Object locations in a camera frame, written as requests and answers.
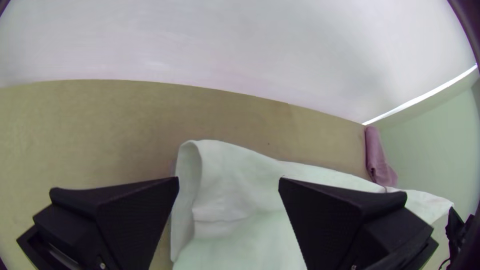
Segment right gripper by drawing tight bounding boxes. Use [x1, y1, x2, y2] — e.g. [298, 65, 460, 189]
[438, 206, 480, 270]

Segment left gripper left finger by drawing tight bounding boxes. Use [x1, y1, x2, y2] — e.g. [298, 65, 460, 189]
[16, 176, 181, 270]

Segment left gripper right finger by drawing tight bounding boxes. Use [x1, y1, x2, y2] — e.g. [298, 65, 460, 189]
[277, 176, 440, 270]

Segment pink t-shirt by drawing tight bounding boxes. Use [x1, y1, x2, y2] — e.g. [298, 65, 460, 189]
[364, 125, 399, 188]

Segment white t-shirt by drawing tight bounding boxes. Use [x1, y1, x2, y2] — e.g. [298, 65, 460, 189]
[169, 139, 455, 270]

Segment white light strip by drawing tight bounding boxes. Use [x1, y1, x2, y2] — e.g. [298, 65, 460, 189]
[361, 63, 480, 127]

